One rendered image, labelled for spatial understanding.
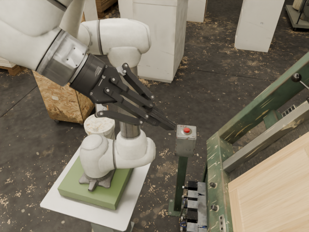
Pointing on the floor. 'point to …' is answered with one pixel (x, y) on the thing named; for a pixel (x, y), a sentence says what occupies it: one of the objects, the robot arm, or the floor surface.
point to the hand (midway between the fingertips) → (160, 120)
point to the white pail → (100, 126)
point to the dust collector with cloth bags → (299, 14)
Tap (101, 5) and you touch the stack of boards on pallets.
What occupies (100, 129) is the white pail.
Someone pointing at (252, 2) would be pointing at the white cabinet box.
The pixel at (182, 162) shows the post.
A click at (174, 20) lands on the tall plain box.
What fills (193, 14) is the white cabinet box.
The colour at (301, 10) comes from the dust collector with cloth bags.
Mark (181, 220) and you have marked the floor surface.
